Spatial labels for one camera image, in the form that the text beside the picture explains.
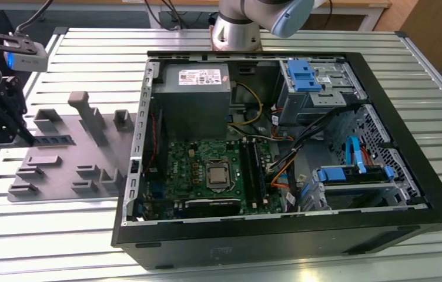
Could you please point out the RAM stick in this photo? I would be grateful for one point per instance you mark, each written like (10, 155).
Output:
(260, 173)
(54, 140)

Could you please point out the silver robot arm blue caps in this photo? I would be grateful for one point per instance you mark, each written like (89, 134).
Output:
(233, 32)

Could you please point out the black empty RAM slot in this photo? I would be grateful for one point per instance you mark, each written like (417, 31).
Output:
(249, 173)

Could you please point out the grey parts rack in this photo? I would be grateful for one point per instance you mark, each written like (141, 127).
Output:
(69, 158)

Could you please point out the grey power supply unit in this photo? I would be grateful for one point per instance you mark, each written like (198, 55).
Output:
(190, 111)

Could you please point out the green motherboard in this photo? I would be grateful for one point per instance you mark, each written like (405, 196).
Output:
(184, 191)

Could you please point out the silver CPU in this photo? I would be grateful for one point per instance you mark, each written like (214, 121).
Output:
(218, 176)

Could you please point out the black graphics card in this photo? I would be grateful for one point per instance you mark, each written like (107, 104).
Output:
(213, 207)

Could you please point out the blue drive latch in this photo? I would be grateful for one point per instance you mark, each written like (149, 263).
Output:
(304, 79)

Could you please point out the grey optical drive cage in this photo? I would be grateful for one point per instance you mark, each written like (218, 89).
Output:
(331, 98)

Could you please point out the black PC case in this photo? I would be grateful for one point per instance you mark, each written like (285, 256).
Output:
(284, 243)

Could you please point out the hard disk in blue carrier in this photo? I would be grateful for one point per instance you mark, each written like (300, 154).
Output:
(333, 174)

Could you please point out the grey disk bay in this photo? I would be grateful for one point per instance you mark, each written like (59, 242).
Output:
(363, 188)

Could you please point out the white-framed wooden desk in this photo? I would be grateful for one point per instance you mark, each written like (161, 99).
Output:
(375, 17)

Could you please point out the wooden cabinet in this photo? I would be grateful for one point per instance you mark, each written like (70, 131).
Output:
(433, 29)

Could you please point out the white wrist camera black mount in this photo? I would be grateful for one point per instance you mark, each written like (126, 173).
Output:
(28, 63)

